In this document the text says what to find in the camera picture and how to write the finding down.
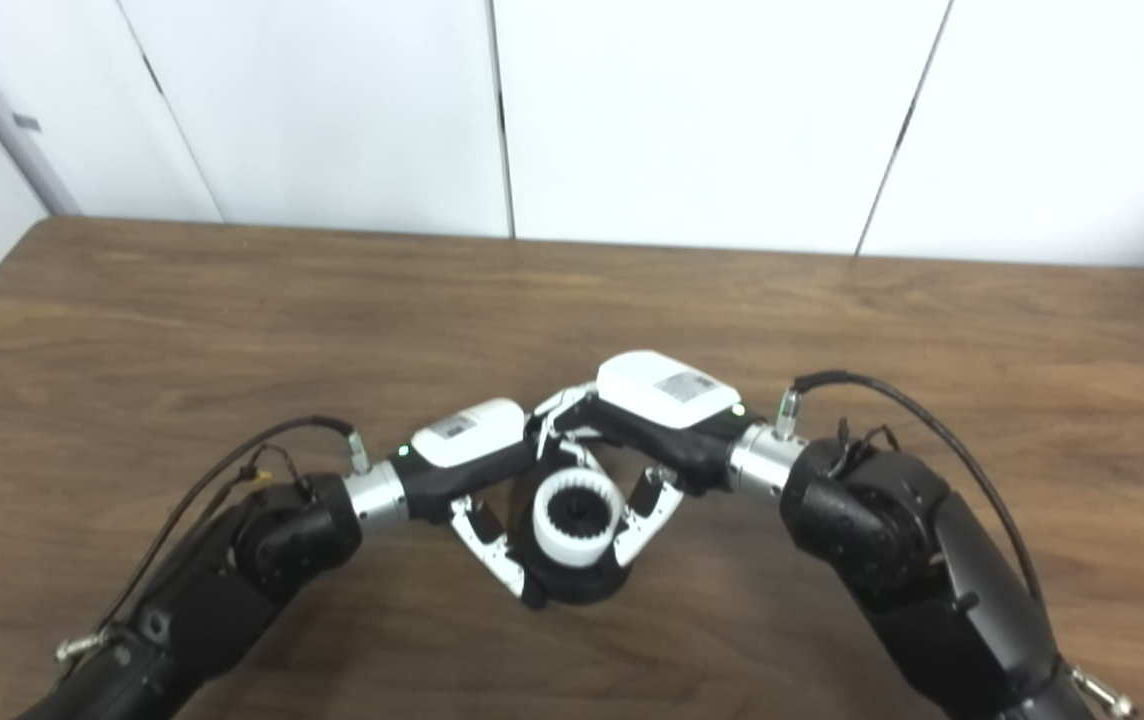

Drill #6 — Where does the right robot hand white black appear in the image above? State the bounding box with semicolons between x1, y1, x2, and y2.
530;350;763;571

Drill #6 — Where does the round black plastic part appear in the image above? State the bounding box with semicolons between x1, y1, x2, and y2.
522;488;633;607

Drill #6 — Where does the thin wires yellow connector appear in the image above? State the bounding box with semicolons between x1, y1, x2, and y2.
222;443;298;496

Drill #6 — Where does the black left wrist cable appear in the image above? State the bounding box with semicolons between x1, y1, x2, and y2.
82;416;373;641

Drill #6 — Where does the silver metal cable plug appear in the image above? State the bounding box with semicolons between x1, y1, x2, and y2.
54;630;111;664
1072;668;1136;717

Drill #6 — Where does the white plastic ring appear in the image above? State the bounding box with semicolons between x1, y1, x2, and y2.
532;468;623;569

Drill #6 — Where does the thin dark wire bundle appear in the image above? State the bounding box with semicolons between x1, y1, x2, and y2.
827;418;901;471

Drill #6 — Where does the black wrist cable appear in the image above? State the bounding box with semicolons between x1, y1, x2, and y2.
82;416;373;641
775;370;1048;611

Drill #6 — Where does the gray wall corner post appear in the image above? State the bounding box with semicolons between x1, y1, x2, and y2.
0;5;81;218

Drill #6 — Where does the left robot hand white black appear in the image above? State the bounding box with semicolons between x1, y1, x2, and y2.
390;398;593;609

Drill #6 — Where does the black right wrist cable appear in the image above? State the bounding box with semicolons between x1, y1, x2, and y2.
775;370;1048;611

